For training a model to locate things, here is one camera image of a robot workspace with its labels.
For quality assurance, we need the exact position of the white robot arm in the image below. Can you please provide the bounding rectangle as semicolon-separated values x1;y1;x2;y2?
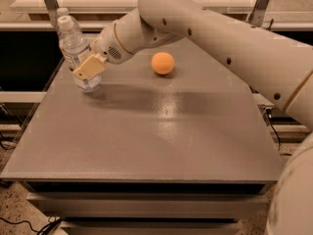
74;0;313;235

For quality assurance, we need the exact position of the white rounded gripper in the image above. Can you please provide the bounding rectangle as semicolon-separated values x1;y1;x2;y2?
73;23;133;80

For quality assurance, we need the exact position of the orange ball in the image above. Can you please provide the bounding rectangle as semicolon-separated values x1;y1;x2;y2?
151;52;174;75

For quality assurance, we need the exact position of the blue plastic bottle white cap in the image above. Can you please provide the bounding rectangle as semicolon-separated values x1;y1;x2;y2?
58;16;102;93

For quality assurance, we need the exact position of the clear crinkled water bottle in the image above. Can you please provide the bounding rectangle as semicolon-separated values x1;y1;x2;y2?
57;8;81;34

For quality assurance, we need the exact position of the grey drawer cabinet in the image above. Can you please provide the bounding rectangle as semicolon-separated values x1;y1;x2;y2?
1;39;284;235

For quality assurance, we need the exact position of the black floor cable left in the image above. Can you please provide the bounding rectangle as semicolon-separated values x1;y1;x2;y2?
0;215;63;235

